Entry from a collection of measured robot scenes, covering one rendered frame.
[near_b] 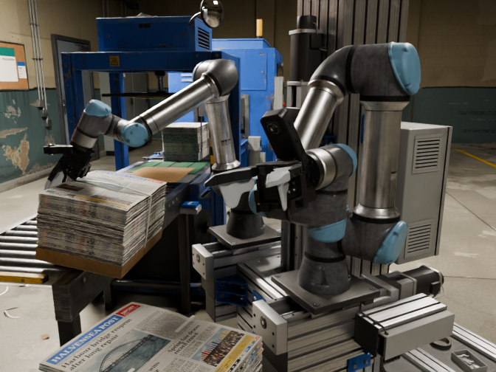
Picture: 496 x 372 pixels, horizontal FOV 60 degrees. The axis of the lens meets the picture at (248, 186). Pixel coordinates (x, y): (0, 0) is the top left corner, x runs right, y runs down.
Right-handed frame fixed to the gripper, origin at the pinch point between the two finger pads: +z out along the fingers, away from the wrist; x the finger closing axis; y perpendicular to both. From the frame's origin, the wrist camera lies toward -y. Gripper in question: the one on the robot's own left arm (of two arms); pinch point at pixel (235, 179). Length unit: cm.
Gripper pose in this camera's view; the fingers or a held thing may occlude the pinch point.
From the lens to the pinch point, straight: 62.0
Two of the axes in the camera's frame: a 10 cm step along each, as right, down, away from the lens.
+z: -6.0, 1.9, -7.8
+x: -7.9, -0.1, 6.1
